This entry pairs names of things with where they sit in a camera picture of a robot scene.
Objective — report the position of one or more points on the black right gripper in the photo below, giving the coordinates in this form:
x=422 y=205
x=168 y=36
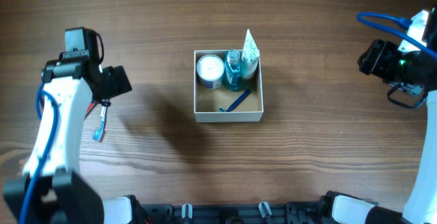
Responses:
x=373 y=59

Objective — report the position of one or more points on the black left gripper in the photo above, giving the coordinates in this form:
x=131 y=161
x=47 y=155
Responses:
x=118 y=81

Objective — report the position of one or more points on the red Colgate toothpaste tube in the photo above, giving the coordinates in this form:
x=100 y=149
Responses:
x=90 y=107

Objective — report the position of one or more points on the blue white toothbrush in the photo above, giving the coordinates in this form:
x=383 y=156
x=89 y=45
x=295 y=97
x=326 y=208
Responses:
x=99 y=132

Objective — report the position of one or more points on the white cotton swab jar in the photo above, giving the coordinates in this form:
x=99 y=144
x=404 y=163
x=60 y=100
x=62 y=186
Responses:
x=210 y=70

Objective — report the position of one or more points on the blue mouthwash bottle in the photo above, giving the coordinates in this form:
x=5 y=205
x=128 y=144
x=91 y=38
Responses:
x=232 y=70

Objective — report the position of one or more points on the blue disposable razor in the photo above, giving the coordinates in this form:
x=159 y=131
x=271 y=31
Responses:
x=237 y=102

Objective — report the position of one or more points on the white lotion tube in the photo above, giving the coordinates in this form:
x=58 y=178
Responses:
x=250 y=57

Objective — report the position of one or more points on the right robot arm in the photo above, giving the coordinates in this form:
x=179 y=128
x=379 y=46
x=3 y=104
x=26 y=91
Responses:
x=382 y=165

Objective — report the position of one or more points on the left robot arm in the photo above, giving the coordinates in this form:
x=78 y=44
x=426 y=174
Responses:
x=51 y=189

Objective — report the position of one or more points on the white cardboard box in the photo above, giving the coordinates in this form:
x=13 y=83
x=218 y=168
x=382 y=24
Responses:
x=207 y=102

